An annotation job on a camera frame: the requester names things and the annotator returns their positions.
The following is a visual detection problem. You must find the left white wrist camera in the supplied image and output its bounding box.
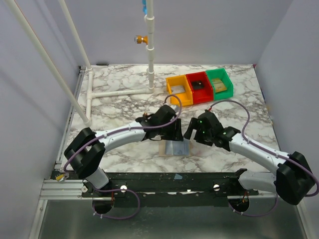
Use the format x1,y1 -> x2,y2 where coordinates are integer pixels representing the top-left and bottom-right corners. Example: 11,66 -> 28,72
171,105 -> 180,113

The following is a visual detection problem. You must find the white card in yellow bin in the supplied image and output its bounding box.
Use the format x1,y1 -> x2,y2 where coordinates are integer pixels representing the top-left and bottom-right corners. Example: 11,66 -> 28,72
170,85 -> 185,95

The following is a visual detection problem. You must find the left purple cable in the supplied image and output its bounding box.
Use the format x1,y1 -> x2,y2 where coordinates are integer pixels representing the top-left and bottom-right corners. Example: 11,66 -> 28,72
63,94 -> 182,220

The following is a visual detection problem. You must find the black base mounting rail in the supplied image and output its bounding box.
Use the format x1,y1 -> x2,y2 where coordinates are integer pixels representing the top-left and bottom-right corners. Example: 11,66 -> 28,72
51,168 -> 260,209

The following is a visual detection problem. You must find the yellow plastic bin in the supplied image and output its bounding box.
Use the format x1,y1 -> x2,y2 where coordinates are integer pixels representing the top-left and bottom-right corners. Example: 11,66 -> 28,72
166,75 -> 193,107

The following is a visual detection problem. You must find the green plastic bin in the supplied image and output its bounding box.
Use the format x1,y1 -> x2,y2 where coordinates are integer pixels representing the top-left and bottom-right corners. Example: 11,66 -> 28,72
205,68 -> 234,101

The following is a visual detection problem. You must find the white PVC pipe frame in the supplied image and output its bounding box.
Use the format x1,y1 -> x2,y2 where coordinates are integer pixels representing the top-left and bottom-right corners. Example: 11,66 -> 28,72
5,0 -> 155,126

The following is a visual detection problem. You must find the gold card in green bin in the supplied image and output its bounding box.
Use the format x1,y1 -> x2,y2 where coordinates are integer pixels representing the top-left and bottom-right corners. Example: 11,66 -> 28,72
212,78 -> 227,93

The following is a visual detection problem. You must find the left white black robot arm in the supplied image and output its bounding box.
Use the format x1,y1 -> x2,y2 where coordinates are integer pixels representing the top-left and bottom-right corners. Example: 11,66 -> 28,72
63,105 -> 183,190

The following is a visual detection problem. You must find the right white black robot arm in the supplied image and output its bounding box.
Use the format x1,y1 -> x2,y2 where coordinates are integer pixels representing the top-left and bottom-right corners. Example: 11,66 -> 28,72
184,111 -> 317,205

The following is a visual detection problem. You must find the black card in red bin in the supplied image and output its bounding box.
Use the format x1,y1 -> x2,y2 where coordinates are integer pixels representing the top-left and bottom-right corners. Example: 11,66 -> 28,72
191,81 -> 204,91

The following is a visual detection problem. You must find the blue sticker on rail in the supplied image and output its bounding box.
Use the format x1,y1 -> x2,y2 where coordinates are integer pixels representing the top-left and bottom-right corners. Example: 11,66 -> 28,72
174,174 -> 182,180

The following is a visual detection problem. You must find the red plastic bin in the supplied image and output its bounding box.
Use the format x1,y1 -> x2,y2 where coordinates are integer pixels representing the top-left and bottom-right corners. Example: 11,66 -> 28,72
186,71 -> 214,105

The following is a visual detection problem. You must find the beige card holder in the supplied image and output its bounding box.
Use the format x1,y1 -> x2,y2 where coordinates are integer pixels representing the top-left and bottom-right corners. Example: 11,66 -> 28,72
159,139 -> 191,156

